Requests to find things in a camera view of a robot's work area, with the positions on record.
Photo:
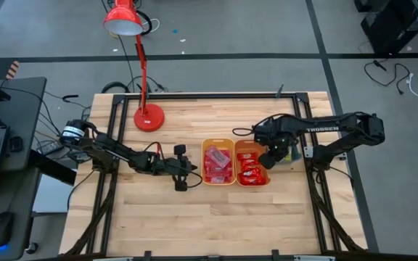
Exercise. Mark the black aluminium rig frame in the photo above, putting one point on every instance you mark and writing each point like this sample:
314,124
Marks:
212,95

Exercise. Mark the black power strip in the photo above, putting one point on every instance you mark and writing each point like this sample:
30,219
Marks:
49,148

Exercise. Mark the black desk caster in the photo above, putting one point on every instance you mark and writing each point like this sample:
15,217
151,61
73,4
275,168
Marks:
31,248

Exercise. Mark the black power adapter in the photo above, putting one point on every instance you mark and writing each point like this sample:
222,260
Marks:
16,144

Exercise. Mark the red desk lamp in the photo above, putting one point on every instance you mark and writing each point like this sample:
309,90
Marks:
122,12

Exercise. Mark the pink candy pack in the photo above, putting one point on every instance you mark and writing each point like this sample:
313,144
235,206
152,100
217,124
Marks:
217,180
217,155

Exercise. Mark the long red candy pack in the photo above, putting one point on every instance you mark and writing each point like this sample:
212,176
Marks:
218,172
229,172
207,165

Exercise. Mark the black table clamp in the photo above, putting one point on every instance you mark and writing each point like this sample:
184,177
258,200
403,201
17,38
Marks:
146,254
275,253

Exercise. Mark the orange black striped block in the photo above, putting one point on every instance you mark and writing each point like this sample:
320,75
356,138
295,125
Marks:
13,70

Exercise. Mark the teal plastic bin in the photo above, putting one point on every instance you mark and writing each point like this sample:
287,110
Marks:
297,154

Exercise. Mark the black computer tower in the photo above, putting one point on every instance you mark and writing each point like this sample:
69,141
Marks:
397,25

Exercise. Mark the orange plastic bin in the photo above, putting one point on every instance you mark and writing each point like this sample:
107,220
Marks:
247,145

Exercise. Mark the yellow sour candy pack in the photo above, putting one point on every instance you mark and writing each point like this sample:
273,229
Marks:
287,158

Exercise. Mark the black computer mouse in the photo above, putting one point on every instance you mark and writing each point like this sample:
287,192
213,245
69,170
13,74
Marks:
1,229

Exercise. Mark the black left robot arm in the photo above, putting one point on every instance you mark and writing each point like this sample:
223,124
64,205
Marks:
118,152

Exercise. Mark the yellow plastic bin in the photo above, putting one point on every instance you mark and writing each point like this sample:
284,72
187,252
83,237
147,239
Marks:
218,142

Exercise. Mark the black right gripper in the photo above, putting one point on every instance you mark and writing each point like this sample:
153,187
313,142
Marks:
278,137

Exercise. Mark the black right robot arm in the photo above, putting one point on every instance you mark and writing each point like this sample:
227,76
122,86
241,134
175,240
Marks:
321,128

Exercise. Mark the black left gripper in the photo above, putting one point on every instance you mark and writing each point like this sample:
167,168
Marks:
169,166

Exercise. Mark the dark grey desk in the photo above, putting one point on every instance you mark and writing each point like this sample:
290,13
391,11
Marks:
20,98

